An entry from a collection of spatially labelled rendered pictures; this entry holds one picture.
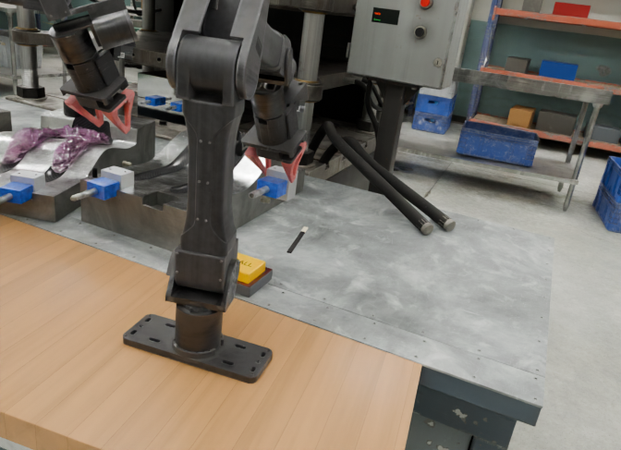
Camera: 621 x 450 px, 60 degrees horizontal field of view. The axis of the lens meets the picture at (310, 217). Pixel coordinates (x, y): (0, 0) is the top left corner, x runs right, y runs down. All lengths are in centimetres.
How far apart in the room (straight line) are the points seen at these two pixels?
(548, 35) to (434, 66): 587
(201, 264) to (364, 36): 114
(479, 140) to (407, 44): 302
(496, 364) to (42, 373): 62
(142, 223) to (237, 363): 42
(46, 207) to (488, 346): 85
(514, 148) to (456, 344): 382
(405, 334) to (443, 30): 100
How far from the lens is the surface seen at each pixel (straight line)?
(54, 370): 77
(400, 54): 168
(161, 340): 79
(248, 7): 65
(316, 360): 79
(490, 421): 92
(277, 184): 99
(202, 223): 68
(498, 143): 463
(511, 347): 93
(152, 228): 106
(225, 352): 77
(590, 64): 751
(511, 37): 750
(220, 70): 62
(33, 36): 234
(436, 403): 92
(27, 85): 239
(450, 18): 165
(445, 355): 86
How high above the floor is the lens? 126
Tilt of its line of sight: 21 degrees down
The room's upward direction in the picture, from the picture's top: 7 degrees clockwise
